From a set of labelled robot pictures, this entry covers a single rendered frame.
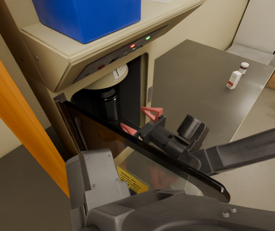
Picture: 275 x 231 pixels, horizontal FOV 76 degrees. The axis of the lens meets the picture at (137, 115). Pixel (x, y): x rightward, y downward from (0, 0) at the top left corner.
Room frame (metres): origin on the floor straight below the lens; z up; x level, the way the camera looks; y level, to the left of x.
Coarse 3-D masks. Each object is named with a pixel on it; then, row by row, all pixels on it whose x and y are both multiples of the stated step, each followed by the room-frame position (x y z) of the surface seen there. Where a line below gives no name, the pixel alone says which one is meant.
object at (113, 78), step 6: (120, 66) 0.41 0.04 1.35; (126, 66) 0.44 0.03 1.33; (114, 72) 0.39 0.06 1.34; (120, 72) 0.40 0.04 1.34; (126, 72) 0.42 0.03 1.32; (102, 78) 0.37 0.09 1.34; (108, 78) 0.37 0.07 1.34; (114, 78) 0.38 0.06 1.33; (120, 78) 0.39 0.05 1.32; (90, 84) 0.36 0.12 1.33; (96, 84) 0.36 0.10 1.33; (102, 84) 0.36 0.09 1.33; (108, 84) 0.37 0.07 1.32; (114, 84) 0.37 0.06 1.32
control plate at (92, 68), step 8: (152, 32) 0.31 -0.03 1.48; (136, 40) 0.28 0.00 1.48; (144, 40) 0.33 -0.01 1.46; (120, 48) 0.25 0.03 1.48; (128, 48) 0.29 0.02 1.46; (136, 48) 0.35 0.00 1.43; (104, 56) 0.23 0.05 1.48; (112, 56) 0.26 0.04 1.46; (120, 56) 0.31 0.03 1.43; (88, 64) 0.21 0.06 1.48; (96, 64) 0.23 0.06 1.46; (104, 64) 0.28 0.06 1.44; (88, 72) 0.25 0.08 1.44
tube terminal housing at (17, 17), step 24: (0, 0) 0.25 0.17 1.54; (24, 0) 0.26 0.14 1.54; (0, 24) 0.29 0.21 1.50; (24, 24) 0.25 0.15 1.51; (24, 48) 0.25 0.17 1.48; (144, 48) 0.44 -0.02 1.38; (24, 72) 0.30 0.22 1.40; (96, 72) 0.32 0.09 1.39; (144, 72) 0.49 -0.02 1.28; (48, 96) 0.25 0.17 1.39; (144, 96) 0.49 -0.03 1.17; (144, 120) 0.50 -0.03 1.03; (72, 144) 0.25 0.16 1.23
